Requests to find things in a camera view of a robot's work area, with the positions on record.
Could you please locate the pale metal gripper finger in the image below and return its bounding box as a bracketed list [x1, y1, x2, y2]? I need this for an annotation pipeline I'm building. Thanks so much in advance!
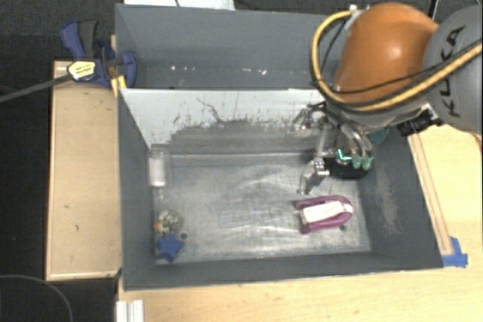
[300, 158, 325, 192]
[306, 168, 332, 196]

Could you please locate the purple and white stapler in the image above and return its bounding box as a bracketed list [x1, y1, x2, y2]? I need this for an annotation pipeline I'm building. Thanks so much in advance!
[293, 194, 355, 235]

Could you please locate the grey metal bin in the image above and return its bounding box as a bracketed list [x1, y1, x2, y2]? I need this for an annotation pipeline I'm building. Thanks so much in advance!
[114, 2, 445, 292]

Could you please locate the speckled toy animal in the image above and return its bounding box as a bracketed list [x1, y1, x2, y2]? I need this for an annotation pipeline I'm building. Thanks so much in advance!
[152, 209, 185, 238]

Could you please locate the clear glass jar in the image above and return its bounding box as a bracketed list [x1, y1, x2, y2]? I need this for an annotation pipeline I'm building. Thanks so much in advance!
[146, 146, 171, 201]

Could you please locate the blue star block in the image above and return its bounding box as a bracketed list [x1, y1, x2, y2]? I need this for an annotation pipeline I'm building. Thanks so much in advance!
[154, 232, 186, 264]

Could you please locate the pale wood board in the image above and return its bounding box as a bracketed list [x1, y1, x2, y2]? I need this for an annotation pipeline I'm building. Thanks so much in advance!
[45, 60, 124, 282]

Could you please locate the black cylinder on white bracket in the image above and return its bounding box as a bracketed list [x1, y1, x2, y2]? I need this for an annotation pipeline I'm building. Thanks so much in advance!
[396, 103, 442, 137]

